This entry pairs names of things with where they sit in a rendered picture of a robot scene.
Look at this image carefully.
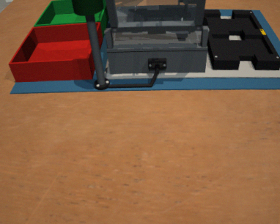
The red open-top bin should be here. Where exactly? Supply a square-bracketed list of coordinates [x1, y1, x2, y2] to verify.
[9, 23, 95, 83]

